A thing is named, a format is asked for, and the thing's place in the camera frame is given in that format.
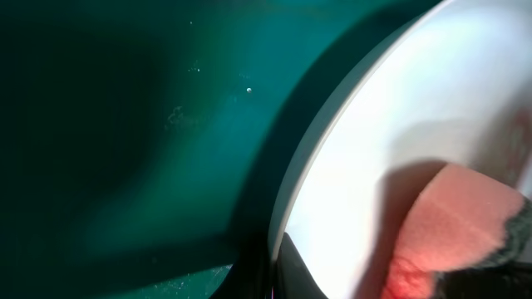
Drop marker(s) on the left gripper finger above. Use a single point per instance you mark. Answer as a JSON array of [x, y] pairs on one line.
[[292, 279]]

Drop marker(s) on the teal plastic tray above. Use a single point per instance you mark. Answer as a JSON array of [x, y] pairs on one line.
[[146, 140]]

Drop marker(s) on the pink and green sponge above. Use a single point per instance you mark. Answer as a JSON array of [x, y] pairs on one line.
[[462, 219]]

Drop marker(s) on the light blue plate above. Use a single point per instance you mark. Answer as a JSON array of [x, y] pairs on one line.
[[452, 85]]

